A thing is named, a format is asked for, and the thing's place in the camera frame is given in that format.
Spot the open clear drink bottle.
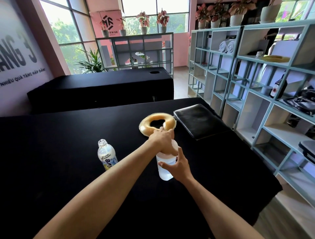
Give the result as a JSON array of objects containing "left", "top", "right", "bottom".
[{"left": 97, "top": 139, "right": 118, "bottom": 171}]

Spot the grey wall banner with lettering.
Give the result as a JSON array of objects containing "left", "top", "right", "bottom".
[{"left": 0, "top": 0, "right": 55, "bottom": 117}]

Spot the black leather pad cushion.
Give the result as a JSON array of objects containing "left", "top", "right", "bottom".
[{"left": 173, "top": 104, "right": 232, "bottom": 141}]

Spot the small black object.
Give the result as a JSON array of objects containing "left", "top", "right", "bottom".
[{"left": 287, "top": 114, "right": 302, "bottom": 128}]

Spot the person's right forearm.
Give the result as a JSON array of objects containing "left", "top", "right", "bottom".
[{"left": 183, "top": 175, "right": 265, "bottom": 239}]

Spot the narrow teal cube shelf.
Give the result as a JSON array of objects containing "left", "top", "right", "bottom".
[{"left": 188, "top": 27, "right": 243, "bottom": 123}]

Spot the pink plant in ribbed white pot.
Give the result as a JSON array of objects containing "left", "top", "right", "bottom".
[{"left": 228, "top": 0, "right": 257, "bottom": 27}]

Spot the pink plant in grey pot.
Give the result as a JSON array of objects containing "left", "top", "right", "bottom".
[
  {"left": 136, "top": 11, "right": 150, "bottom": 35},
  {"left": 156, "top": 9, "right": 170, "bottom": 33},
  {"left": 117, "top": 17, "right": 127, "bottom": 37},
  {"left": 99, "top": 17, "right": 110, "bottom": 38}
]

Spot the translucent white plastic cup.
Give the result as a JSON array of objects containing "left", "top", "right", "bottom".
[{"left": 156, "top": 139, "right": 179, "bottom": 182}]

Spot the black massage table with face hole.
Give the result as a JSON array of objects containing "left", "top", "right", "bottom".
[{"left": 27, "top": 67, "right": 174, "bottom": 114}]

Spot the large teal cube shelf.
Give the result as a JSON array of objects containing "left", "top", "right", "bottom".
[{"left": 231, "top": 20, "right": 315, "bottom": 210}]

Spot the green spiky leaf plant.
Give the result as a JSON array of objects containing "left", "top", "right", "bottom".
[{"left": 74, "top": 48, "right": 109, "bottom": 74}]

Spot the low teal metal frame shelf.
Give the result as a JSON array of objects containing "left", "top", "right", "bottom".
[{"left": 95, "top": 32, "right": 174, "bottom": 77}]

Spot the yellow folded cloth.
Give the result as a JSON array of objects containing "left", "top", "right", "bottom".
[{"left": 261, "top": 55, "right": 291, "bottom": 63}]

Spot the person's right hand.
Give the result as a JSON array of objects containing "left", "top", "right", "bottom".
[{"left": 158, "top": 146, "right": 195, "bottom": 184}]

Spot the amber gel face ring cushion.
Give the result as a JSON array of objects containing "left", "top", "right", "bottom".
[{"left": 139, "top": 112, "right": 177, "bottom": 137}]

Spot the black covered massage table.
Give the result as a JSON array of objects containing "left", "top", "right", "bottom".
[{"left": 0, "top": 98, "right": 283, "bottom": 239}]

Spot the pink logo sign board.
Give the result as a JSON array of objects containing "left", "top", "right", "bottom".
[{"left": 99, "top": 10, "right": 123, "bottom": 37}]

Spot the person's left forearm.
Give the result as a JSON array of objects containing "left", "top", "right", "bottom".
[{"left": 33, "top": 138, "right": 158, "bottom": 239}]

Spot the dark patterned folded cloth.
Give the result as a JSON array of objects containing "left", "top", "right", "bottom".
[{"left": 279, "top": 86, "right": 315, "bottom": 116}]

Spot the dark glass bottle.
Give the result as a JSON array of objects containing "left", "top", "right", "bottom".
[{"left": 269, "top": 70, "right": 288, "bottom": 99}]

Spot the person's left hand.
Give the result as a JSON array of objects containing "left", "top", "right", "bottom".
[{"left": 147, "top": 127, "right": 179, "bottom": 157}]

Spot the large white plant pot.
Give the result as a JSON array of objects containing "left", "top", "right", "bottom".
[{"left": 260, "top": 0, "right": 282, "bottom": 24}]

